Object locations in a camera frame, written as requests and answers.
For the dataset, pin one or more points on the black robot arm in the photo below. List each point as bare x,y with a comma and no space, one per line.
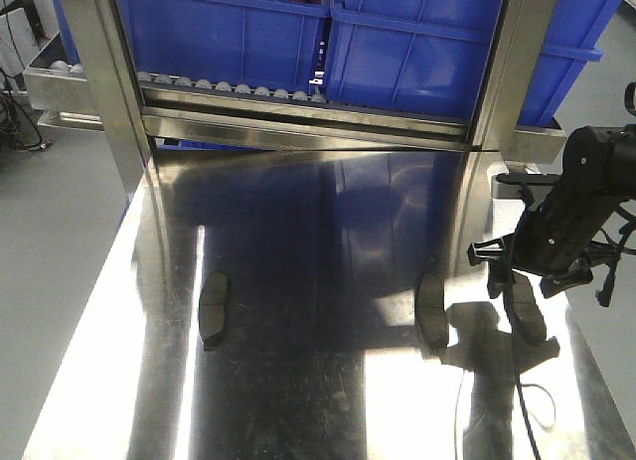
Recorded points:
606,158

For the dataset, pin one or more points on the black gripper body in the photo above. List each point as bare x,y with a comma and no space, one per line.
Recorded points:
551,236

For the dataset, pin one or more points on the blue plastic bin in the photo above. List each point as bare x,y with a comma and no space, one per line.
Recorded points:
271,43
429,56

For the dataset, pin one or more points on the stainless steel roller rack frame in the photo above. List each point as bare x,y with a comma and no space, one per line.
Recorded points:
108,96

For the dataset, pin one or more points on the left blue plastic bin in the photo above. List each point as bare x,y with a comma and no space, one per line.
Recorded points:
271,43

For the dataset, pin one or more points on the dark brake pad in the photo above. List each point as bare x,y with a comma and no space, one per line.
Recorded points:
213,310
430,315
523,311

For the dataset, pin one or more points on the right blue plastic bin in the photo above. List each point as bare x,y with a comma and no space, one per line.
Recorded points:
429,56

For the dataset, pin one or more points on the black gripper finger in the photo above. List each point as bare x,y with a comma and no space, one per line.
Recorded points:
552,285
497,255

